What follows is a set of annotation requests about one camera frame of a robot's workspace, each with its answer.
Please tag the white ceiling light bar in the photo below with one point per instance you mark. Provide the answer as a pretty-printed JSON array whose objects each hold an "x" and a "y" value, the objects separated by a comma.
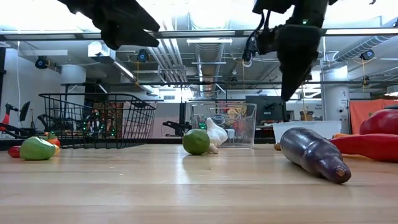
[{"x": 210, "y": 40}]

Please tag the grey overhead crossbeam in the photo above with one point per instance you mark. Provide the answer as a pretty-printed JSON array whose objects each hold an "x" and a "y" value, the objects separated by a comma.
[{"x": 202, "y": 33}]

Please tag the white round pillar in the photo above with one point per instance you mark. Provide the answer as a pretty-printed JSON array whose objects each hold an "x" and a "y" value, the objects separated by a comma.
[{"x": 73, "y": 74}]

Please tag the small red chili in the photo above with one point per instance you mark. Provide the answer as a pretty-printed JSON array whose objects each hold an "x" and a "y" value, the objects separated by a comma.
[{"x": 14, "y": 152}]

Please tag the white garlic bulb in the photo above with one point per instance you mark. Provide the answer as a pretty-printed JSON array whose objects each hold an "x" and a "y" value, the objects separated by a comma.
[{"x": 217, "y": 133}]

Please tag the long red pepper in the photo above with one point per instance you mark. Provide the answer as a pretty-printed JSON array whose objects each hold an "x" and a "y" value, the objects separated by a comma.
[{"x": 370, "y": 147}]

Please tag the silver spiral duct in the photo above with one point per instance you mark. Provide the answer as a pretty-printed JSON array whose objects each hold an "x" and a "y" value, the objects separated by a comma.
[{"x": 363, "y": 46}]

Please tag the brown cardboard box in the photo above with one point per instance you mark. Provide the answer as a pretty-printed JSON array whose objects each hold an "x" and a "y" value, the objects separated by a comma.
[{"x": 307, "y": 116}]

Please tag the black monitor on stand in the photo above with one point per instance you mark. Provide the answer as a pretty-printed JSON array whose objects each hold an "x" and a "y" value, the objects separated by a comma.
[{"x": 25, "y": 110}]

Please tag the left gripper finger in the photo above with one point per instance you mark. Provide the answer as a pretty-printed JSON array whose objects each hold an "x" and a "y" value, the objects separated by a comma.
[
  {"x": 124, "y": 15},
  {"x": 124, "y": 39}
]

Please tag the green lime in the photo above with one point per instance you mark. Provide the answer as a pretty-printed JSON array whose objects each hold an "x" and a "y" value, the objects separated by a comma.
[{"x": 196, "y": 142}]

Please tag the white cylindrical column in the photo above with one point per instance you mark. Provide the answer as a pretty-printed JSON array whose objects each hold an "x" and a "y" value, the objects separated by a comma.
[{"x": 335, "y": 93}]

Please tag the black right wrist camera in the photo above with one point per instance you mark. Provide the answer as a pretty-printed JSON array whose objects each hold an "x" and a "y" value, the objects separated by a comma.
[{"x": 270, "y": 6}]

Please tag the shallow clear plastic container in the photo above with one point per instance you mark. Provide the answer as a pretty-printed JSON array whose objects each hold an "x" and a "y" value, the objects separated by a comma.
[{"x": 323, "y": 127}]

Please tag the black equipment stand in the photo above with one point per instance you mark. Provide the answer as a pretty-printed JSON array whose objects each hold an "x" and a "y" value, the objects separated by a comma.
[{"x": 182, "y": 124}]

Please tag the small green pepper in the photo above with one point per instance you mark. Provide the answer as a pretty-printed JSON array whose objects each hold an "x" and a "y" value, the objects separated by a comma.
[{"x": 37, "y": 149}]

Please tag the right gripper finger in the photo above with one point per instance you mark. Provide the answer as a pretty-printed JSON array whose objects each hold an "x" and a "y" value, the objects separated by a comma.
[{"x": 297, "y": 56}]

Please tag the black background monitor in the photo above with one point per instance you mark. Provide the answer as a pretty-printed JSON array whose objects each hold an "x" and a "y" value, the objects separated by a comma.
[{"x": 264, "y": 107}]

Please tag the orange cloth partition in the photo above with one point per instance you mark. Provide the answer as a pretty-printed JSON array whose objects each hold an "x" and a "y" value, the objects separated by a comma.
[{"x": 356, "y": 115}]

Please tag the grey ceiling duct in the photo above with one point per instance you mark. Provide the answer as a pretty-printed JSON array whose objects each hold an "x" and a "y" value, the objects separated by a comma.
[{"x": 208, "y": 51}]

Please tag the shiny red round fruit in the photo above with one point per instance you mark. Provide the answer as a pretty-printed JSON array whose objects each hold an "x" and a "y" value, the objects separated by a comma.
[{"x": 381, "y": 123}]

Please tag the black vertical post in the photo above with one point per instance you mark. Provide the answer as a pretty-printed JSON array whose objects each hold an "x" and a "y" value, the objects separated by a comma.
[{"x": 2, "y": 77}]

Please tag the orange carrot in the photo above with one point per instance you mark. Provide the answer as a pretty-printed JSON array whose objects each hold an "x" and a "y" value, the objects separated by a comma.
[{"x": 340, "y": 136}]

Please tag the black overhead camera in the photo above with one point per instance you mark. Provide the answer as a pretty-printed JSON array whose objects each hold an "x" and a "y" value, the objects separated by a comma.
[{"x": 250, "y": 51}]

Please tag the tall clear plastic bin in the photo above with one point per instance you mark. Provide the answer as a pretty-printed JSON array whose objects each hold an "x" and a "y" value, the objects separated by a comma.
[{"x": 245, "y": 137}]

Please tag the black aluminium table frame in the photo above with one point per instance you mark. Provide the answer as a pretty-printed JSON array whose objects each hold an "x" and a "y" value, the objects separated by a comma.
[{"x": 174, "y": 140}]

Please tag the black horizontal rail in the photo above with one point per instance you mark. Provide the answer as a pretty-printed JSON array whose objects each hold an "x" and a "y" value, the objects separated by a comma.
[{"x": 217, "y": 83}]

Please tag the purple eggplant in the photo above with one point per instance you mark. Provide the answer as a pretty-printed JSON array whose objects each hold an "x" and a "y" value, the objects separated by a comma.
[{"x": 311, "y": 152}]

